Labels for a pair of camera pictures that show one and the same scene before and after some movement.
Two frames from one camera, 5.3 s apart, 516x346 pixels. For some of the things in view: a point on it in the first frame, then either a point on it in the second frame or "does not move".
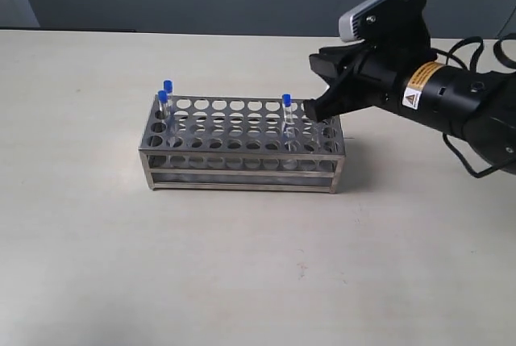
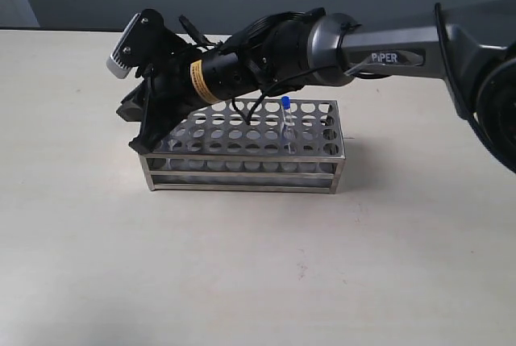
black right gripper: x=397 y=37 → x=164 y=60
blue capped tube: x=288 y=122 does not move
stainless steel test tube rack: x=216 y=143 does not move
